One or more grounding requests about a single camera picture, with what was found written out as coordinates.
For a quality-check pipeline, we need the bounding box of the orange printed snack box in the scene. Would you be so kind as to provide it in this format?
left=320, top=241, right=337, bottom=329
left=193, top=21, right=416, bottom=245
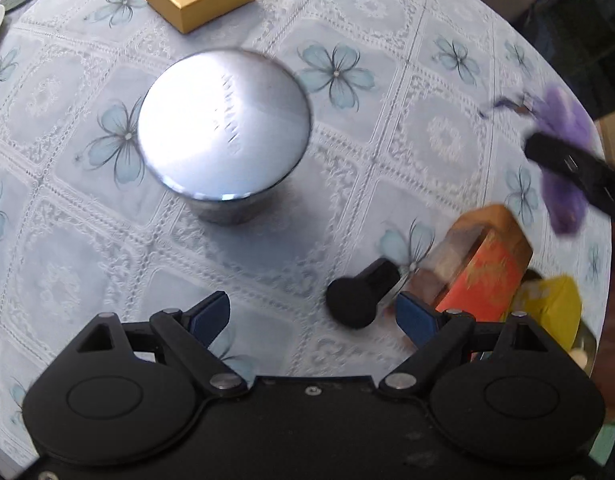
left=406, top=204, right=533, bottom=333

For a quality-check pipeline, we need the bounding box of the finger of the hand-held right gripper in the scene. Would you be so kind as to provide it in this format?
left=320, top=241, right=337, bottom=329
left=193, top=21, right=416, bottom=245
left=524, top=132, right=615, bottom=222

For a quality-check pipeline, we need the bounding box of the purple plush toy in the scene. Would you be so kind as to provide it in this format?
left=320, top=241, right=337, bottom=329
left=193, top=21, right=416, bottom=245
left=479, top=85, right=593, bottom=236

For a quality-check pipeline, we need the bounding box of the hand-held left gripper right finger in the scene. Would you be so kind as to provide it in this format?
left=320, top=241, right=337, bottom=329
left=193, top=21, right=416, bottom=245
left=379, top=292, right=551, bottom=400

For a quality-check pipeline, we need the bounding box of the yellow packet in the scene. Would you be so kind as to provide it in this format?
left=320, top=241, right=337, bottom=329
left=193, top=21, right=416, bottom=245
left=511, top=274, right=583, bottom=354

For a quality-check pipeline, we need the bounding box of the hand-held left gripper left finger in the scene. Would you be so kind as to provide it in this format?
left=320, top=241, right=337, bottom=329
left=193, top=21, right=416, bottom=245
left=74, top=291, right=249, bottom=400

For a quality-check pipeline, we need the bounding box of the dark jar with silver lid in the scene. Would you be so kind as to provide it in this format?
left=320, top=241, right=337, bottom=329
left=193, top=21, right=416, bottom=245
left=136, top=48, right=313, bottom=226

